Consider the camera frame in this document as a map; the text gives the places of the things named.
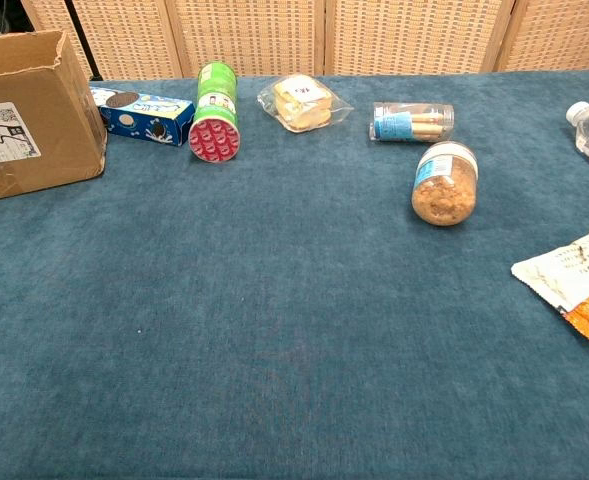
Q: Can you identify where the clear jar of brown crumbs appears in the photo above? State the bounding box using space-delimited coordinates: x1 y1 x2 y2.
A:
411 140 479 227

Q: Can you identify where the clear jar of wafer sticks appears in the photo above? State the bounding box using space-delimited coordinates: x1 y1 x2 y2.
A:
368 101 456 144

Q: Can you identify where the bread in clear bag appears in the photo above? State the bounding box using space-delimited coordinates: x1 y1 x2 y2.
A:
256 73 355 135

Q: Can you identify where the green chips can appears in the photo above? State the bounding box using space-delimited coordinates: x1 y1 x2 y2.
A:
187 60 242 164

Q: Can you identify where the orange and white snack bag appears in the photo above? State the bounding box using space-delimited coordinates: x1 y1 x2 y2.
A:
510 228 589 344

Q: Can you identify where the woven wooden folding screen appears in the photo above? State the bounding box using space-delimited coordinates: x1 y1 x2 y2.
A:
20 0 589 81

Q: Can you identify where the teal table cloth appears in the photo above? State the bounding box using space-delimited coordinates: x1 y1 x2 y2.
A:
0 69 589 480

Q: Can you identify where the black stand pole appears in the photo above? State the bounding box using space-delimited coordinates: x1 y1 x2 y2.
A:
63 0 103 82

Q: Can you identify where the brown cardboard box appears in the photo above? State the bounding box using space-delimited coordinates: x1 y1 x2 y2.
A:
0 29 109 205

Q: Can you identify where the blue cookie box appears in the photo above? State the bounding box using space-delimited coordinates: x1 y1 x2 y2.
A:
89 85 197 148

